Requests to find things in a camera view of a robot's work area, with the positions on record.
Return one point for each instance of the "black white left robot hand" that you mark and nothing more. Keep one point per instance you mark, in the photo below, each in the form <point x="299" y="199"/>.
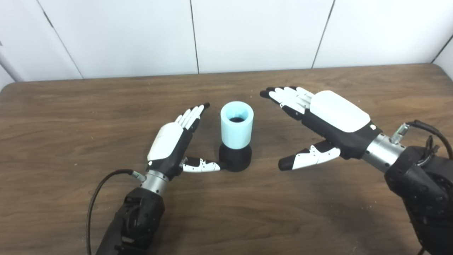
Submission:
<point x="166" y="141"/>

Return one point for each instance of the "black flared nozzle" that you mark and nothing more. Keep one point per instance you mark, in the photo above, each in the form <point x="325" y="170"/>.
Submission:
<point x="235" y="159"/>

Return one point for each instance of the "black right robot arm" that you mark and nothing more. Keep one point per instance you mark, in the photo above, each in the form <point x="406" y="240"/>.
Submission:
<point x="424" y="191"/>

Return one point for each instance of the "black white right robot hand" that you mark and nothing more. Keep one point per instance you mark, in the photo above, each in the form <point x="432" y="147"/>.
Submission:
<point x="336" y="113"/>

